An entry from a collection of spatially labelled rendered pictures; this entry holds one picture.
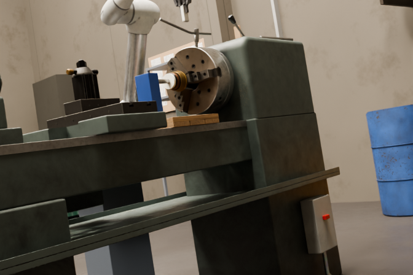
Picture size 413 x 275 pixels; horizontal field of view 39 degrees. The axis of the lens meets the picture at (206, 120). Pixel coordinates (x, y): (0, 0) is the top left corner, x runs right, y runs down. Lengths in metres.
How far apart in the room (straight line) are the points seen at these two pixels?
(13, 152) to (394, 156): 3.51
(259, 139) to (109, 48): 6.58
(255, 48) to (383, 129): 2.23
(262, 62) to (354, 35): 3.24
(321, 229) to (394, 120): 2.02
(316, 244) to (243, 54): 0.98
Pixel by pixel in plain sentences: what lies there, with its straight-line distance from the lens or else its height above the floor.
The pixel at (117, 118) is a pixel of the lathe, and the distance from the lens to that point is 2.02.
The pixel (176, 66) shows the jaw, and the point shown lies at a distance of 2.71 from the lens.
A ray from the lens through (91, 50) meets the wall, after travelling 9.54.
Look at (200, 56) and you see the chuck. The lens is 2.69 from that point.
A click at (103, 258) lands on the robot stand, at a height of 0.30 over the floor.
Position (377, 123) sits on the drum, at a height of 0.75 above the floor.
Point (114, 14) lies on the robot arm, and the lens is 3.01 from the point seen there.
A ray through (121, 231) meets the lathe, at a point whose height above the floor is 0.55.
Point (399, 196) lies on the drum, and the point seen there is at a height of 0.16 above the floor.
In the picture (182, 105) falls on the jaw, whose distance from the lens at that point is 2.70.
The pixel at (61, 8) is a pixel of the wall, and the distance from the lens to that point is 10.34.
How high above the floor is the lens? 0.77
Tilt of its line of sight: 3 degrees up
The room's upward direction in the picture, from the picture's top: 9 degrees counter-clockwise
